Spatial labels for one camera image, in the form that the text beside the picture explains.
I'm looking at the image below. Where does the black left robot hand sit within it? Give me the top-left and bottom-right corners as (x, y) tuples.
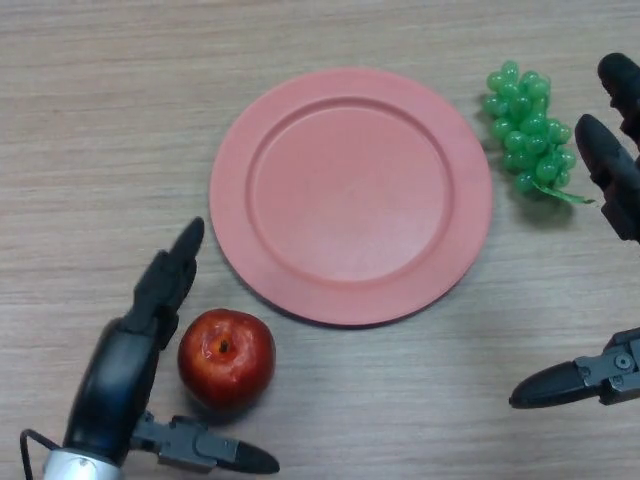
(63, 216), (281, 475)

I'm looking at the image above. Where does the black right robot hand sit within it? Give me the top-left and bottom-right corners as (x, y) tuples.
(508, 53), (640, 410)

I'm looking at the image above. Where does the red apple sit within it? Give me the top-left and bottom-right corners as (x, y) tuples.
(177, 308), (277, 411)

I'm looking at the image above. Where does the pink round plate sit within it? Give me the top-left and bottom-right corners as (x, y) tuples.
(208, 68), (495, 329)

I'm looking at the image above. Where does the green grape bunch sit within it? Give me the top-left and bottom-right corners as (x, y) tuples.
(482, 59), (597, 205)

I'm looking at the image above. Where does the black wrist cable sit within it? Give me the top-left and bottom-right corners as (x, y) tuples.
(19, 428), (66, 480)

